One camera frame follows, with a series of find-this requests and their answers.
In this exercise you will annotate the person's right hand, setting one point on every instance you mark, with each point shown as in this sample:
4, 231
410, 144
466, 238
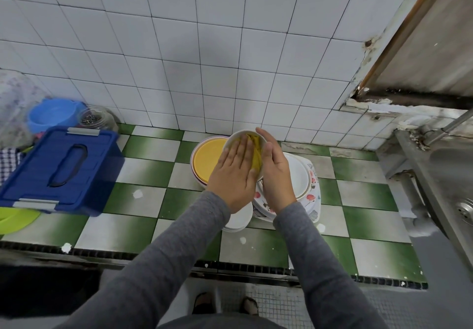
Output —
277, 181

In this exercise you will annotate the metal faucet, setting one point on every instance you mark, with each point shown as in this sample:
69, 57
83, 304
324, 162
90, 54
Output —
447, 129

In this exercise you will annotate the blue white checked cloth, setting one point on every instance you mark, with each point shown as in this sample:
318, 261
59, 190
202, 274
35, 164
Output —
7, 164

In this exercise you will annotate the person's left hand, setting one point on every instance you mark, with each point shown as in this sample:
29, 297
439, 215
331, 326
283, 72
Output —
233, 177

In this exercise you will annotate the blue plastic box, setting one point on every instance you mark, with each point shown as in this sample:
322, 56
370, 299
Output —
59, 170

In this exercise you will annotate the glass jar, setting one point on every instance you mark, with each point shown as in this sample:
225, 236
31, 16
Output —
97, 119

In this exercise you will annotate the person's black shoe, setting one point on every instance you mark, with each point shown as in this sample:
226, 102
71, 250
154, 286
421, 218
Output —
204, 303
250, 306

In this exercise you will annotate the clear plastic bag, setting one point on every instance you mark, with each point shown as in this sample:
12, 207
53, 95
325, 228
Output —
15, 107

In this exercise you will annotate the white blue-rimmed bowl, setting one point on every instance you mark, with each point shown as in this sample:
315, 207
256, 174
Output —
235, 139

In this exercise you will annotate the lime green plastic bowl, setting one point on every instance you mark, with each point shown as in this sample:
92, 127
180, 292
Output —
13, 220

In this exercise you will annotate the blue plastic bowl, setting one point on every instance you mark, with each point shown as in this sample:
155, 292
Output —
53, 113

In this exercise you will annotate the stainless steel sink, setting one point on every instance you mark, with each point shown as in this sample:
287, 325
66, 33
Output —
443, 192

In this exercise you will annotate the stack of small white bowls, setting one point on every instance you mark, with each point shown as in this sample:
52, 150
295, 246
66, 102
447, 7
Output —
240, 220

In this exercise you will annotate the person's right forearm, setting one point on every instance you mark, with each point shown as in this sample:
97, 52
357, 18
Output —
329, 273

